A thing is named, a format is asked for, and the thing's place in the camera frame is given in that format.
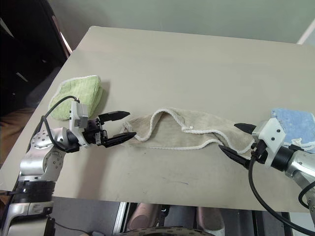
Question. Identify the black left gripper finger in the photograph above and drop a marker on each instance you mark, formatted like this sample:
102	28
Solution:
115	115
118	139

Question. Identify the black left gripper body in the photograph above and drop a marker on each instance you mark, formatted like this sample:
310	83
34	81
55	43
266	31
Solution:
93	134

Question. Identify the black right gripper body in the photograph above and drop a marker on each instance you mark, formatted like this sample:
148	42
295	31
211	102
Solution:
259	152

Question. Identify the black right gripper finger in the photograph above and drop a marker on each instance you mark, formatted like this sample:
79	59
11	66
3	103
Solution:
235	156
246	128

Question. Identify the beige cloth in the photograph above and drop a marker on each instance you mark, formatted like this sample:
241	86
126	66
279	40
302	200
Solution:
172	135

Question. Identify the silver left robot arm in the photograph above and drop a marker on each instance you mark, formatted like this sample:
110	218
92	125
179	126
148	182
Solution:
34	162

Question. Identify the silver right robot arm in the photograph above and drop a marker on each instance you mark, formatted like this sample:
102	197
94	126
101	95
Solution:
300	159

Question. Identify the folded green towel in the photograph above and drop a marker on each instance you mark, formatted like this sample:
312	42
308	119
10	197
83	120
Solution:
78	93

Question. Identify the folded blue towel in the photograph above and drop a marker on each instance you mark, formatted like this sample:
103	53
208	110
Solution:
292	120

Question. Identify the pale rounded leg shell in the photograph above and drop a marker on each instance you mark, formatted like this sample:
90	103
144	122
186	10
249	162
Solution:
210	220
142	216

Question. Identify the metal table leg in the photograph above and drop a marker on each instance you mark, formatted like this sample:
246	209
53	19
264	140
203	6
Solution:
286	225
123	216

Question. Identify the dark chair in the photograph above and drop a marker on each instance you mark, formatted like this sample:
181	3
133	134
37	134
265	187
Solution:
61	37

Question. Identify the white pipe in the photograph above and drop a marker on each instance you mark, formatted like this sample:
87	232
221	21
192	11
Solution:
306	33

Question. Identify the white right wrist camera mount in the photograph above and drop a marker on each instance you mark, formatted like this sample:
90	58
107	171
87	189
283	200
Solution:
270	132

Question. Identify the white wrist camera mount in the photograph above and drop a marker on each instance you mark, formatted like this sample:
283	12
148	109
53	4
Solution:
78	115
270	132

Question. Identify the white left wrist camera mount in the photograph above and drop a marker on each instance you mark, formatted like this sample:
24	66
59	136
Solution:
78	115

